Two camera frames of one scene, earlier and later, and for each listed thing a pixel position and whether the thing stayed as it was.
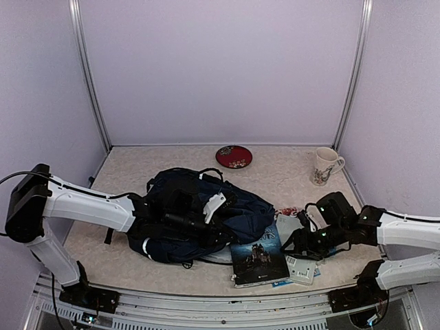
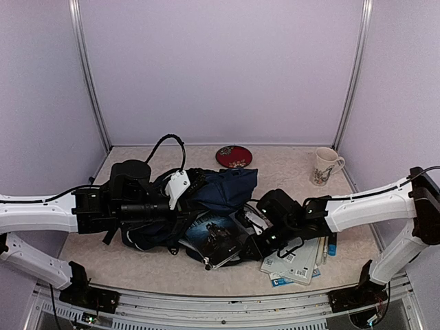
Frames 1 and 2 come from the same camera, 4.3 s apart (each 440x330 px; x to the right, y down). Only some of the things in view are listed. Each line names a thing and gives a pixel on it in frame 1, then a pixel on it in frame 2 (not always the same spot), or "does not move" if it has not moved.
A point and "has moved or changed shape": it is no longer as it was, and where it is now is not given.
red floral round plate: (234, 157) does not move
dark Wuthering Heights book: (259, 262) -> (215, 238)
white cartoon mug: (326, 162) does not move
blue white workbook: (281, 283) does not move
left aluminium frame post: (75, 9) does not move
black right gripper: (300, 235) -> (259, 251)
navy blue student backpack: (188, 213) has moved or changed shape
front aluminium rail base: (135, 311) does not move
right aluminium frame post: (354, 74) does not move
